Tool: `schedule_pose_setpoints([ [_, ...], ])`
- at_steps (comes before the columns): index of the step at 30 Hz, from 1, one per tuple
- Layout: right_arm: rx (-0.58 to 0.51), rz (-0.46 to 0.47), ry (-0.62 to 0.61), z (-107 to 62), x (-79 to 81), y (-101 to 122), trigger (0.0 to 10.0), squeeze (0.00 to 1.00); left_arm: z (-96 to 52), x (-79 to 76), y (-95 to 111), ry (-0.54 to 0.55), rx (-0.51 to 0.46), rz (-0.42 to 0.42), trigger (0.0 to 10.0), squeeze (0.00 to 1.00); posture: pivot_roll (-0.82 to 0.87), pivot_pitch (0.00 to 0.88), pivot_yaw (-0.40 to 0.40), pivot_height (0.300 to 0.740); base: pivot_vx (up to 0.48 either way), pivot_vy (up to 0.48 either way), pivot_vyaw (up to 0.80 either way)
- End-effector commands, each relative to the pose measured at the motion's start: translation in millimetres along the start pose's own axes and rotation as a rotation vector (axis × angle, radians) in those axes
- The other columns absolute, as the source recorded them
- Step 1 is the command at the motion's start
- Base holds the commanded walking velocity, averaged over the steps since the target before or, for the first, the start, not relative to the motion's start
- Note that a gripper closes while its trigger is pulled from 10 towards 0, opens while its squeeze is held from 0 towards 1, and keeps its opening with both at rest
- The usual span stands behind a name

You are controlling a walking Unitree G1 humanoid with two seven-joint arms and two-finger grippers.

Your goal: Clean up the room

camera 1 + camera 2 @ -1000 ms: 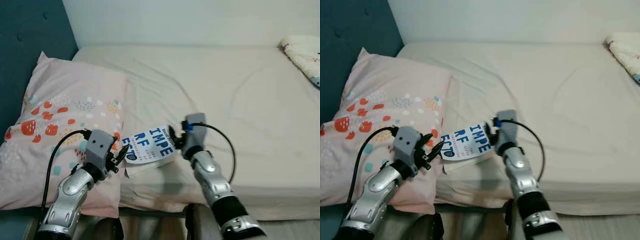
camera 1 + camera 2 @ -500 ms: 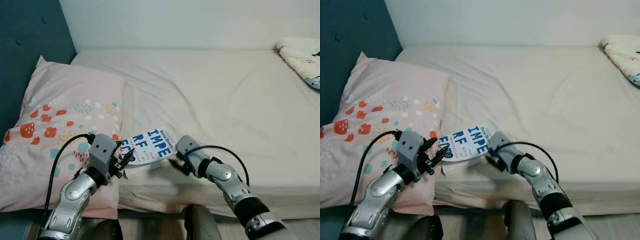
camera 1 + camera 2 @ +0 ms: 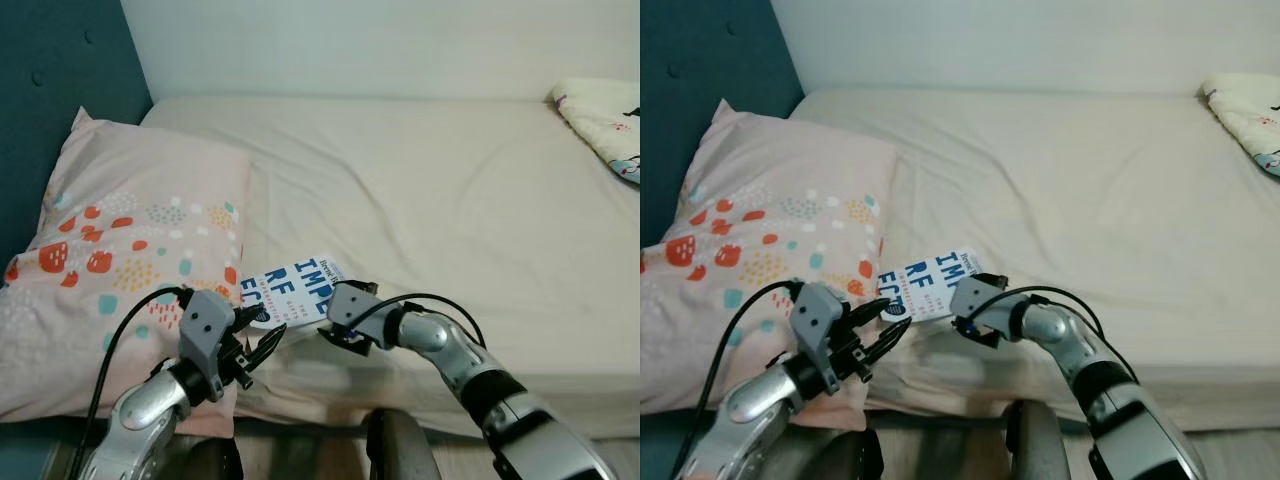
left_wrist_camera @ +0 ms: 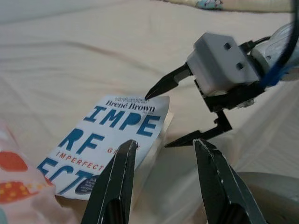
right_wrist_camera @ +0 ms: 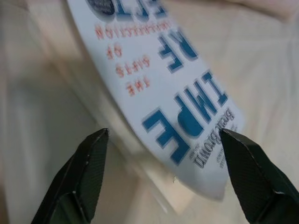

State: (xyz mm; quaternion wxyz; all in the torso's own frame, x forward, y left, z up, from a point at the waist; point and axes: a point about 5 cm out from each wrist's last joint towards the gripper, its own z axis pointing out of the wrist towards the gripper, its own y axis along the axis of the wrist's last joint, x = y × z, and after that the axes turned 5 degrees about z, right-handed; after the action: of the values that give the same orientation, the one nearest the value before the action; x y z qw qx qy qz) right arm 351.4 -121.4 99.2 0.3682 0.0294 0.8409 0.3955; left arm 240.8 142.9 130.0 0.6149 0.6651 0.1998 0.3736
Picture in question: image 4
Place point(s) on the cream cartoon print quilt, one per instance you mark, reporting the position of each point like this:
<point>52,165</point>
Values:
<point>233,3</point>

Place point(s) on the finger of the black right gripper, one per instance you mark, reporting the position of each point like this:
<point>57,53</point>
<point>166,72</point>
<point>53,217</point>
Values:
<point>201,135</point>
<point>168,80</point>

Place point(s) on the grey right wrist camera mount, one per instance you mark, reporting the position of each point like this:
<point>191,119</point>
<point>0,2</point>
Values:
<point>217,63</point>

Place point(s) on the pink patterned pillow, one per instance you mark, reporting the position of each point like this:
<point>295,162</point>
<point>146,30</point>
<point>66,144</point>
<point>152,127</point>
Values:
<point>23,186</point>

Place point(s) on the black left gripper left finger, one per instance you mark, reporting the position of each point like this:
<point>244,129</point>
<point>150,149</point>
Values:
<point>112,186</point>

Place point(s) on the white blue lettered book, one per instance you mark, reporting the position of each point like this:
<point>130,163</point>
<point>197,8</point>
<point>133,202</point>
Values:
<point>116,121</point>

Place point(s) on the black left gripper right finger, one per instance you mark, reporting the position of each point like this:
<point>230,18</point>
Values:
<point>224,186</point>

